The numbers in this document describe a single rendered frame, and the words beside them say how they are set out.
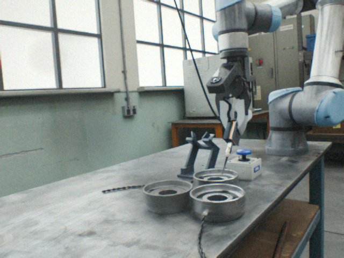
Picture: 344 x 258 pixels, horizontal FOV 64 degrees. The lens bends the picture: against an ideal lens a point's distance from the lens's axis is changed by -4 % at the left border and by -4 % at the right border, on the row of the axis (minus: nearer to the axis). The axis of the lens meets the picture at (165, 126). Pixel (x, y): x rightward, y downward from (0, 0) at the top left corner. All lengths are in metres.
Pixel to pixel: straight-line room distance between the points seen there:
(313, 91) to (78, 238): 0.78
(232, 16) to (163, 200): 0.47
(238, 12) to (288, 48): 3.71
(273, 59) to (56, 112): 3.26
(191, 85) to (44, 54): 1.53
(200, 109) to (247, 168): 2.30
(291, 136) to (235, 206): 0.58
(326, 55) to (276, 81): 3.48
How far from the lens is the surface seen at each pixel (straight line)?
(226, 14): 0.76
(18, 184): 2.13
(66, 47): 2.43
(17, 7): 2.32
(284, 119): 1.05
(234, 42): 0.74
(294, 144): 1.07
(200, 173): 0.71
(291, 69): 4.42
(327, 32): 1.05
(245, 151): 0.77
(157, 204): 0.57
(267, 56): 4.54
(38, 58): 2.30
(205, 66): 2.99
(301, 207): 1.30
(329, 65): 1.02
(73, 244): 0.51
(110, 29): 2.66
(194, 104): 3.07
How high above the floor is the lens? 1.02
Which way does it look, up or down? 6 degrees down
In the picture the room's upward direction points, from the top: 4 degrees counter-clockwise
